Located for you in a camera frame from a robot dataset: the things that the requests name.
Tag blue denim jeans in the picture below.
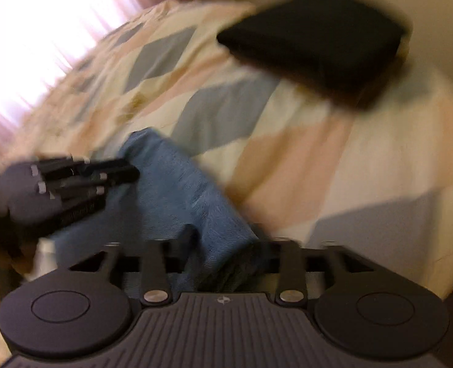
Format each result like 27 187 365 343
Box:
46 127 288 294

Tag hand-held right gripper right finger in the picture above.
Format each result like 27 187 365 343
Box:
249 237 370 308

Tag black folded garment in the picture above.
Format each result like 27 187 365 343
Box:
216 0 409 113

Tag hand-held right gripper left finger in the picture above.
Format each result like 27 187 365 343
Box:
68 225 199 308

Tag checkered pastel blanket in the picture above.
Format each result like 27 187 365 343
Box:
4 0 453 300

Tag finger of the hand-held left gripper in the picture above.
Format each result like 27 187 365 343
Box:
37 184 109 234
30 155 141 190

